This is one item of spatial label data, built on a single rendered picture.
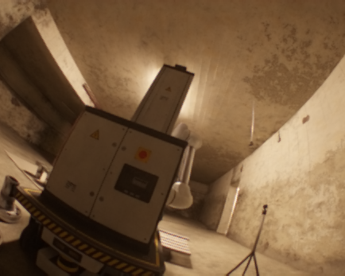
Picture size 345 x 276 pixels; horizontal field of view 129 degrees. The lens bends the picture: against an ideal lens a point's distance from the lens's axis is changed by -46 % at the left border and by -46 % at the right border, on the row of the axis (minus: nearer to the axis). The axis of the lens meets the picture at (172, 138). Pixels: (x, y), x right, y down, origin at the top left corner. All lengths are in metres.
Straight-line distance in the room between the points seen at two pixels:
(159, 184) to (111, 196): 0.20
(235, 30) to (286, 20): 0.82
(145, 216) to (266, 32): 2.58
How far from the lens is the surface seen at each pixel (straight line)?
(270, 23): 2.54
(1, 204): 1.14
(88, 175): 0.69
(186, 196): 1.28
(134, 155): 0.66
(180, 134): 1.46
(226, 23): 2.54
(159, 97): 1.34
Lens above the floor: 0.56
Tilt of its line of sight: 24 degrees up
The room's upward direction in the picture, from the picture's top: 21 degrees clockwise
